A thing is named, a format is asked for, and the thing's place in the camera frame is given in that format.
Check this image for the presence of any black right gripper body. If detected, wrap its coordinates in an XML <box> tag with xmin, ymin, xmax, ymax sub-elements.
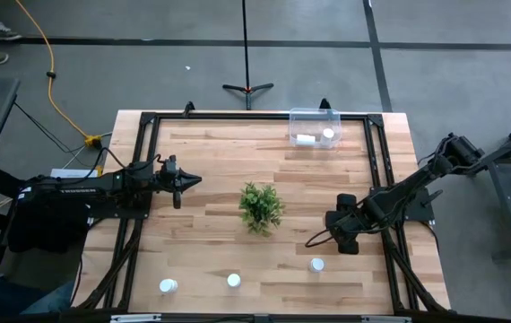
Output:
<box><xmin>325</xmin><ymin>209</ymin><xmax>367</xmax><ymax>241</ymax></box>

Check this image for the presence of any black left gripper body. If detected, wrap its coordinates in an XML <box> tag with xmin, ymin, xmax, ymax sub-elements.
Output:
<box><xmin>159</xmin><ymin>154</ymin><xmax>180</xmax><ymax>192</ymax></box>

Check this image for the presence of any clear plastic basket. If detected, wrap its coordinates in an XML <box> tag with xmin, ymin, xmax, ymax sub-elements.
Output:
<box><xmin>289</xmin><ymin>107</ymin><xmax>342</xmax><ymax>149</ymax></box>

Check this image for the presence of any green plant in white pot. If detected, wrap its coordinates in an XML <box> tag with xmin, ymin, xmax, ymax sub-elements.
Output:
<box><xmin>238</xmin><ymin>181</ymin><xmax>285</xmax><ymax>237</ymax></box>

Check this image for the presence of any white paper sheet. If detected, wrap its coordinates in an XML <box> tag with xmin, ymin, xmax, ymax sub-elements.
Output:
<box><xmin>50</xmin><ymin>168</ymin><xmax>100</xmax><ymax>179</ymax></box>

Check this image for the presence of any black tripod stand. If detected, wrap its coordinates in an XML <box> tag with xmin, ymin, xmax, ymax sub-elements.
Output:
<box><xmin>221</xmin><ymin>0</ymin><xmax>274</xmax><ymax>111</ymax></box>

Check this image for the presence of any white metal bracket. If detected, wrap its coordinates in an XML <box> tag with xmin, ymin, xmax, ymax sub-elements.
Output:
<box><xmin>361</xmin><ymin>315</ymin><xmax>412</xmax><ymax>323</ymax></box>
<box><xmin>109</xmin><ymin>313</ymin><xmax>162</xmax><ymax>323</ymax></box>

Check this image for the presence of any thin black cable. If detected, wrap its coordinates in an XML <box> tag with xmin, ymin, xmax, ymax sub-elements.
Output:
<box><xmin>13</xmin><ymin>101</ymin><xmax>104</xmax><ymax>171</ymax></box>

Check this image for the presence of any yellow extension cable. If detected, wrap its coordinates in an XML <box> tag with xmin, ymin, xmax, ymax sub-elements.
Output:
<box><xmin>13</xmin><ymin>0</ymin><xmax>104</xmax><ymax>149</ymax></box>

